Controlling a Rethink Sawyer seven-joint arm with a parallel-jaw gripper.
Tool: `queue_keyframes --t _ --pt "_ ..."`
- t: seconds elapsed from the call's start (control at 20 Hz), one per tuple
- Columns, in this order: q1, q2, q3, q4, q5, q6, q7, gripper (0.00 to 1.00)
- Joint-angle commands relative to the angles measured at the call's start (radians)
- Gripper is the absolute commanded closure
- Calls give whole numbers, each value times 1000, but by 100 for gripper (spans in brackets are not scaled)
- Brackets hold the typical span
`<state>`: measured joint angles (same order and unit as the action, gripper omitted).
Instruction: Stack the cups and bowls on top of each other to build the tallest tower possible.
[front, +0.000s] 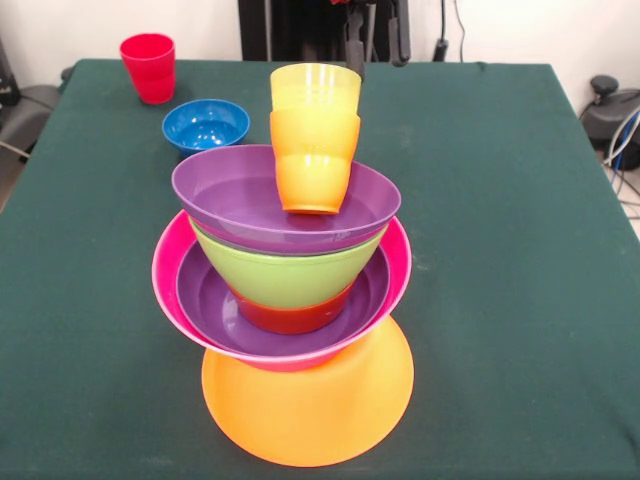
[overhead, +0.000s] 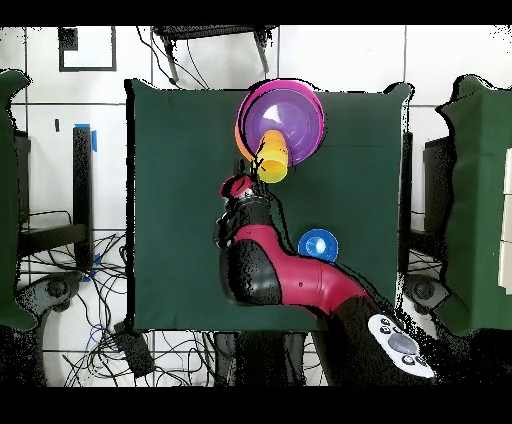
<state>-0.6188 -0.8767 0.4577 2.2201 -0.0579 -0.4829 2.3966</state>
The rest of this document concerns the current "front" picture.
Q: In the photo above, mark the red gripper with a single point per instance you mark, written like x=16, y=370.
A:
x=342, y=2

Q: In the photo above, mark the yellow plastic cup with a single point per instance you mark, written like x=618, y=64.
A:
x=315, y=87

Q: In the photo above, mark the orange plastic cup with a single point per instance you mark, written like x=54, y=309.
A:
x=312, y=170

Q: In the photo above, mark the small blue plastic bowl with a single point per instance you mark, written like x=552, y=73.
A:
x=205, y=130

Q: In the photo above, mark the purple plastic bowl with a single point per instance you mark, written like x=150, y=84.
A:
x=200, y=305
x=225, y=200

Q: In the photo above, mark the green plastic bowl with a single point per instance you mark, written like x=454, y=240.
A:
x=290, y=275

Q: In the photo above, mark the small red-orange plastic bowl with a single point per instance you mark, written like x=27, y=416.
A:
x=295, y=320

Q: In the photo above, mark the large pink plastic bowl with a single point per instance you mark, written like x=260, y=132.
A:
x=167, y=280

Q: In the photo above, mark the large orange plastic bowl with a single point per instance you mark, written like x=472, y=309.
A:
x=310, y=415

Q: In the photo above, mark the red plastic cup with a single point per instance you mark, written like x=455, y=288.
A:
x=147, y=70

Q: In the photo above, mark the dark green table cloth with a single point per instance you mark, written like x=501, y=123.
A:
x=100, y=325

